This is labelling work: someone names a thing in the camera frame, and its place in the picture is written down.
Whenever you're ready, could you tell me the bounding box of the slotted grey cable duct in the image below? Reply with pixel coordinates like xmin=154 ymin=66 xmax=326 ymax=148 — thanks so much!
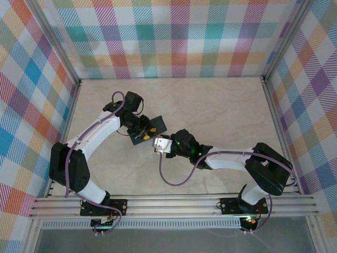
xmin=42 ymin=220 xmax=243 ymax=230

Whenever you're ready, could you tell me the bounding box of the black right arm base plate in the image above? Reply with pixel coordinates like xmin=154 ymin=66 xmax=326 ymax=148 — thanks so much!
xmin=220 ymin=197 xmax=269 ymax=215

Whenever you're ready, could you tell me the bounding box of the aluminium frame post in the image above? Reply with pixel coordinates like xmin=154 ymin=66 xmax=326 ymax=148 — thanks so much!
xmin=262 ymin=0 xmax=314 ymax=82
xmin=26 ymin=0 xmax=81 ymax=85

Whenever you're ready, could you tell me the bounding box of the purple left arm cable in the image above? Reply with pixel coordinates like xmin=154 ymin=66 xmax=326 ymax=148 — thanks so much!
xmin=64 ymin=91 xmax=126 ymax=235

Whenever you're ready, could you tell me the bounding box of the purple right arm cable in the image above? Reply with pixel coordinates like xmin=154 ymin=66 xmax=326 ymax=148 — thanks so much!
xmin=158 ymin=150 xmax=298 ymax=235

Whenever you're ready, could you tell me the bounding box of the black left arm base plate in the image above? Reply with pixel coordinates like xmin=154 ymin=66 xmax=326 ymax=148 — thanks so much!
xmin=80 ymin=199 xmax=128 ymax=217

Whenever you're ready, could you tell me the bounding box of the dark blue rectangular pad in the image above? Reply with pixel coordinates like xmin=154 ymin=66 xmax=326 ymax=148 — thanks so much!
xmin=130 ymin=115 xmax=169 ymax=146

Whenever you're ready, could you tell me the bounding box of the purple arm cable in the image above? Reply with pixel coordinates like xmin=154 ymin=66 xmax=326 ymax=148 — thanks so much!
xmin=158 ymin=150 xmax=298 ymax=235
xmin=64 ymin=91 xmax=126 ymax=235

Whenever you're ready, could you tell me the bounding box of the aluminium table side rail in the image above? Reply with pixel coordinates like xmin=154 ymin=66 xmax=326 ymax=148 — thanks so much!
xmin=262 ymin=77 xmax=303 ymax=194
xmin=46 ymin=80 xmax=82 ymax=197

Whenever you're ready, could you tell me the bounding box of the aluminium mounting rail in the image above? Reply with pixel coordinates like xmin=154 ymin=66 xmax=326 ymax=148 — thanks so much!
xmin=28 ymin=193 xmax=318 ymax=218

